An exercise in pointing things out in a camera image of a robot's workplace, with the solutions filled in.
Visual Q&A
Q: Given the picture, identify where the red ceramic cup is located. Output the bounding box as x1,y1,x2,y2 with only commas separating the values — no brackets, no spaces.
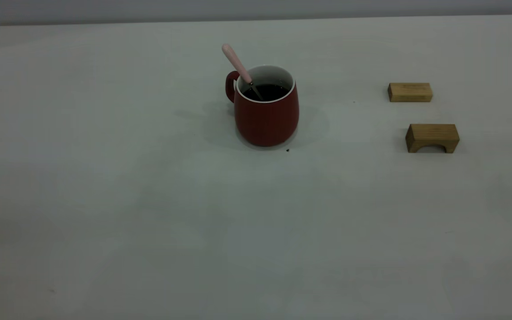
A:
225,65,300,147

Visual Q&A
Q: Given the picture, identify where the pink handled metal spoon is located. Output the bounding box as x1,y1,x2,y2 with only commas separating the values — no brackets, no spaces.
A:
221,43,264,101

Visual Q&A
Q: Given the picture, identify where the flat rectangular wooden block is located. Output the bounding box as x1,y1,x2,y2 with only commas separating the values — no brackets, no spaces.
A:
388,83,433,103

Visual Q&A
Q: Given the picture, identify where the arched wooden block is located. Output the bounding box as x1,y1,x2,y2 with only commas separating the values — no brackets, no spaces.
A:
405,124,460,153

